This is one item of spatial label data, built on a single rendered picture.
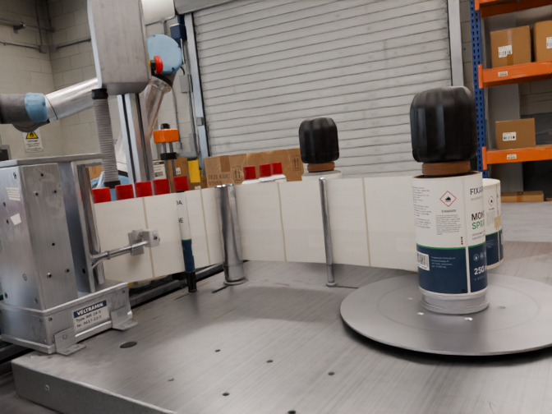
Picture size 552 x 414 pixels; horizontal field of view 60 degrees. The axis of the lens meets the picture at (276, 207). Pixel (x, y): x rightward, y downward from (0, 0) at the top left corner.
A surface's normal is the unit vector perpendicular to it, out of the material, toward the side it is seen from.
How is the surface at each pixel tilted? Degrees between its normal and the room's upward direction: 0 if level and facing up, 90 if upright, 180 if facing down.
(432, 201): 90
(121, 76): 90
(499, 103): 90
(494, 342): 0
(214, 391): 0
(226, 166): 90
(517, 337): 0
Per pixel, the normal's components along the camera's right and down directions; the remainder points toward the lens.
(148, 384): -0.10, -0.99
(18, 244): -0.55, 0.16
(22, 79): 0.90, -0.04
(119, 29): 0.36, 0.07
